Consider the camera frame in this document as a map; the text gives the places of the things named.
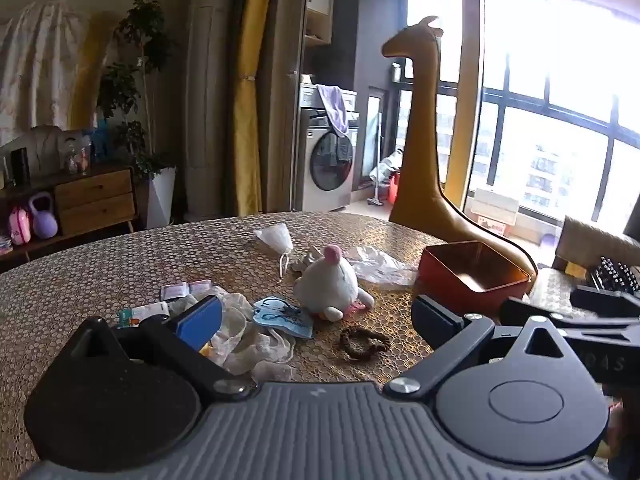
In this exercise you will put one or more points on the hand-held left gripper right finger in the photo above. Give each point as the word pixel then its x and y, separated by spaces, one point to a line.
pixel 427 312

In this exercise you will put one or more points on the wooden cabinet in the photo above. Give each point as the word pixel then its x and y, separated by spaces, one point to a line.
pixel 95 200

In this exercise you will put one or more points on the pink toy case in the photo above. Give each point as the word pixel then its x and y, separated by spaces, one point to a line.
pixel 20 227

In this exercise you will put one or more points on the yellow curtain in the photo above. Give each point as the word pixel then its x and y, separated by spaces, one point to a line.
pixel 247 135

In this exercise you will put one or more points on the teal tissue packet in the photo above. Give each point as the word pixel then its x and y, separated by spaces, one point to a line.
pixel 135 314

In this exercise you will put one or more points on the white patterned cover cloth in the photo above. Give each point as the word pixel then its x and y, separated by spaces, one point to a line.
pixel 35 70

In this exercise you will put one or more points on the green potted plant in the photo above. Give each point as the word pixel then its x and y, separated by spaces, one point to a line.
pixel 145 35

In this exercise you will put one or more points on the small pink sachet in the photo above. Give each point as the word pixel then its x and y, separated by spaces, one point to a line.
pixel 200 287
pixel 174 291

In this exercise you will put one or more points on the glass jar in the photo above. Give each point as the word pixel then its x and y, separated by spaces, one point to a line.
pixel 76 155

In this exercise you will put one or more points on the white cardboard box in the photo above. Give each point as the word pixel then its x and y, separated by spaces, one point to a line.
pixel 492 202

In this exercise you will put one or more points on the black speaker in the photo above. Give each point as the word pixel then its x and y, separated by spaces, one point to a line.
pixel 20 165

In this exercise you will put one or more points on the white plush toy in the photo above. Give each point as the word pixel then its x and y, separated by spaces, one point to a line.
pixel 327 280

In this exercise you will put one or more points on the black beaded massager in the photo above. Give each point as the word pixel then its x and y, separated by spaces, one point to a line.
pixel 615 272

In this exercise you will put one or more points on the blue bottle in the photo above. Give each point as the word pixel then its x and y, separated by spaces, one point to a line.
pixel 102 140

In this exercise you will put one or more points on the yellow draped cloth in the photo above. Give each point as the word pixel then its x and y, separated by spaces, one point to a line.
pixel 87 85

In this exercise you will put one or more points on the covered standing air conditioner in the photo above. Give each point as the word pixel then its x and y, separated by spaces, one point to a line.
pixel 207 85

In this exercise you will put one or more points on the beige upholstered chair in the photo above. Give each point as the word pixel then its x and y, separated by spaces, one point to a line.
pixel 585 240

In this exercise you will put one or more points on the purple kettlebell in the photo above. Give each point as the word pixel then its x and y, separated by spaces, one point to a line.
pixel 44 222

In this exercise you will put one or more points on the tan giraffe statue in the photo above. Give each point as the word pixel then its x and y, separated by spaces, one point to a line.
pixel 425 160

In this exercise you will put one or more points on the clear bag of cotton swabs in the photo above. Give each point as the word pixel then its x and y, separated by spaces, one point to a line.
pixel 182 305

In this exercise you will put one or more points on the red and white box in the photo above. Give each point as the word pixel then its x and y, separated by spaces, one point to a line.
pixel 492 226

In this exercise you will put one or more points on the brown hair scrunchie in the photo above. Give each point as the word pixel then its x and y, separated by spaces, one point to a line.
pixel 346 341

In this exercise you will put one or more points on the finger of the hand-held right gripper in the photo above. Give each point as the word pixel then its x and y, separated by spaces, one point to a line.
pixel 610 297
pixel 520 310

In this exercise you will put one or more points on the white cone face mask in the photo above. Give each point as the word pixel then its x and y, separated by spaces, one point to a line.
pixel 275 237

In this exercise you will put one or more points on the clear plastic bag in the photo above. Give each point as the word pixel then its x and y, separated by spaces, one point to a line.
pixel 380 267

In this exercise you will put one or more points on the black framed window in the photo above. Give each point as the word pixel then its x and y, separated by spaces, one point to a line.
pixel 550 110

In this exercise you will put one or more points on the purple cloth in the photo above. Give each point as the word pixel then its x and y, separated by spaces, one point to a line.
pixel 335 107

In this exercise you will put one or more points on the silver washing machine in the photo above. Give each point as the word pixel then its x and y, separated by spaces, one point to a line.
pixel 325 160

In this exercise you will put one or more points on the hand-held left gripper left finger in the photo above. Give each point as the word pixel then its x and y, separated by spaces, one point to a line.
pixel 200 320

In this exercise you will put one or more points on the red tin box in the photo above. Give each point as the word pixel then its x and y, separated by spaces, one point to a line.
pixel 440 272

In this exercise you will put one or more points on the white plastic bag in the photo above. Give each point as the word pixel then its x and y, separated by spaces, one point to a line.
pixel 240 330

